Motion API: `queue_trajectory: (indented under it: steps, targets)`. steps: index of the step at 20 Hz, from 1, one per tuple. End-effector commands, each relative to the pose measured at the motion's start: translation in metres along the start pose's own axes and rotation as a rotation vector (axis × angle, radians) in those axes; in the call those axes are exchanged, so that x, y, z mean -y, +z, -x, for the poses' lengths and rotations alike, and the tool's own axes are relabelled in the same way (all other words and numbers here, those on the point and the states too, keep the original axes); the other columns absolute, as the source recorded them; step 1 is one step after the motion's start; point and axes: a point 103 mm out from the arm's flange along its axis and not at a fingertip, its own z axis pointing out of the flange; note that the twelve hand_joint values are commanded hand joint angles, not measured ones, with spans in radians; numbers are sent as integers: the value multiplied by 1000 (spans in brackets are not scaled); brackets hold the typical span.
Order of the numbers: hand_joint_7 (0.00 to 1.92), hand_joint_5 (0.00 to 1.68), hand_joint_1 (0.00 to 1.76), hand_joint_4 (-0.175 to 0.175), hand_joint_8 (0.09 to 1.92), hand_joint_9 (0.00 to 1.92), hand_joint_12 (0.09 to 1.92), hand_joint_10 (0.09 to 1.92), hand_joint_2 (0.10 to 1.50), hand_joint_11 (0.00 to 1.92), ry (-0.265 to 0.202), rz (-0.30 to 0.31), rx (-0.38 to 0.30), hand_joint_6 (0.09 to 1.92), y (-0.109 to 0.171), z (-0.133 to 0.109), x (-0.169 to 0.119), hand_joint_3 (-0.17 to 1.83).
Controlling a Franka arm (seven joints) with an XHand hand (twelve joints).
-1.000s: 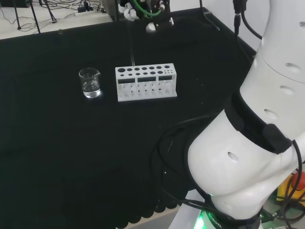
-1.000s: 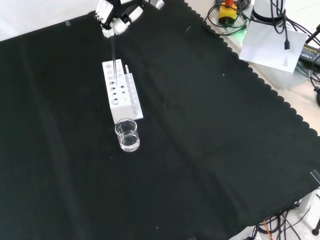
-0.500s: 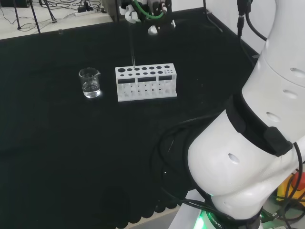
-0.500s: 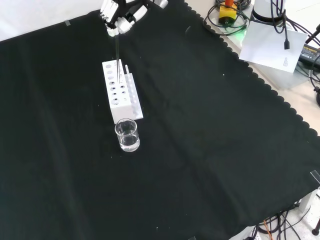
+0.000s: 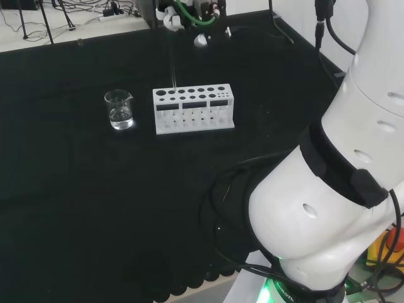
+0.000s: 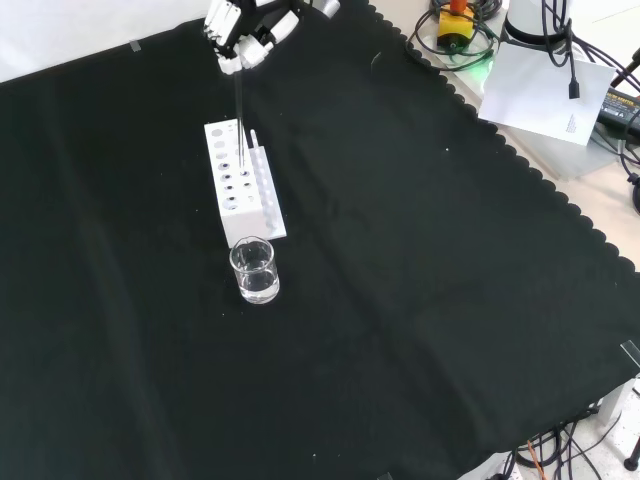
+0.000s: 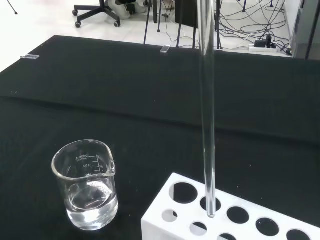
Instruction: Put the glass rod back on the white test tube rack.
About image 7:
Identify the white test tube rack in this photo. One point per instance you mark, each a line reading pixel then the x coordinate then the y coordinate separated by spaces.
pixel 225 225

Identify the black table cloth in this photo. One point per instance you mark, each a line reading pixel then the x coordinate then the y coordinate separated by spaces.
pixel 125 112

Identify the small clear clip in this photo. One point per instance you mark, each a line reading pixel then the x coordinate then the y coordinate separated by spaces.
pixel 29 57
pixel 165 49

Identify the black tripod leg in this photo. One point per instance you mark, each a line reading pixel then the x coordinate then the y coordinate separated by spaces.
pixel 147 22
pixel 178 25

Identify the glass beaker with water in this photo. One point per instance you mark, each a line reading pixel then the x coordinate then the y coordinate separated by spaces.
pixel 87 200

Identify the person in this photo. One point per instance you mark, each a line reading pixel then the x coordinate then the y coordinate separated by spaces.
pixel 122 11

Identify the black office chair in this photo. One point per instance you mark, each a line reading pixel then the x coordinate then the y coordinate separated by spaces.
pixel 100 11

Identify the white power strip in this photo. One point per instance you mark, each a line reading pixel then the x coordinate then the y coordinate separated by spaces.
pixel 262 48

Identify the black plug adapter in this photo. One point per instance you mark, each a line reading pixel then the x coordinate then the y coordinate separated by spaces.
pixel 260 44

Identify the grey cabinet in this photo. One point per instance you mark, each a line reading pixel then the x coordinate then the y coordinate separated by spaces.
pixel 306 27

